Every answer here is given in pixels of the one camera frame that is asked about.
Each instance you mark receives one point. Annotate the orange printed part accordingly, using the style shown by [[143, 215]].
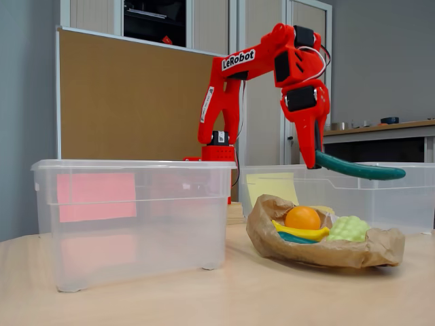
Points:
[[193, 159]]

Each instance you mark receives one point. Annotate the red robot arm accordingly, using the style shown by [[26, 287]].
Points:
[[238, 68]]

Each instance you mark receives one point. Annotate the long green toy cucumber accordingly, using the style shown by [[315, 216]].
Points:
[[360, 172]]

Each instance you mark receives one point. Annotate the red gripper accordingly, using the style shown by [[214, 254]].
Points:
[[307, 117]]

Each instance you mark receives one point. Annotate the crumpled brown paper bag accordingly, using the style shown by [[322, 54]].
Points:
[[323, 254]]

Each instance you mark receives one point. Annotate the cork pin board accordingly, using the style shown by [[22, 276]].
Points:
[[136, 102]]

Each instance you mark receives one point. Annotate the toy orange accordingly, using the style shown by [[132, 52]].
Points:
[[302, 219]]

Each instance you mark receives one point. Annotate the yellow toy banana bunch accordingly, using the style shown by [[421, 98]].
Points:
[[306, 234]]

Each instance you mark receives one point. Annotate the metal cup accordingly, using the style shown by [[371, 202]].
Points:
[[340, 126]]

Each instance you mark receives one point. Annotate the wooden background desk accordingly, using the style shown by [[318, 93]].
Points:
[[391, 130]]

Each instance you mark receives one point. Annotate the blue bowl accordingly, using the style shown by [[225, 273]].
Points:
[[389, 120]]

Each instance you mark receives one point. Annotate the wooden base block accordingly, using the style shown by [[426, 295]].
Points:
[[236, 214]]

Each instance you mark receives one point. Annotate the light green toy grapes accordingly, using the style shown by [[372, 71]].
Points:
[[348, 229]]

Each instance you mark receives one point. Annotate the small red object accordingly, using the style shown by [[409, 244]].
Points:
[[167, 40]]

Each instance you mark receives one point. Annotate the grey metal cabinet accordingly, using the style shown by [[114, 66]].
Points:
[[210, 23]]

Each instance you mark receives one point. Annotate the yellow sticky note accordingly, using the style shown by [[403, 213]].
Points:
[[268, 188]]

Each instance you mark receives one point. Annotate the pink sticky note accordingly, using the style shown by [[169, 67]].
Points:
[[95, 197]]

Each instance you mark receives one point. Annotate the black device in cabinet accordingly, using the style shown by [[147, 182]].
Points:
[[153, 30]]

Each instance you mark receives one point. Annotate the clear plastic bin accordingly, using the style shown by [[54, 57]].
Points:
[[391, 200], [136, 244]]

